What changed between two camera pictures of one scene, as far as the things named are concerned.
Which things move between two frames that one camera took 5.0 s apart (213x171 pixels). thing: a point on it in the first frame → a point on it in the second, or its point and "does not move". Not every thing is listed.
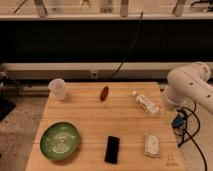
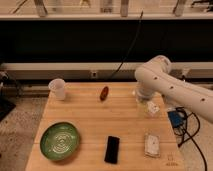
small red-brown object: [104, 93] does not move
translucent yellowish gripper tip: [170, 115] → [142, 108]
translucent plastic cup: [57, 89] does not move
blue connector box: [178, 121] does not move
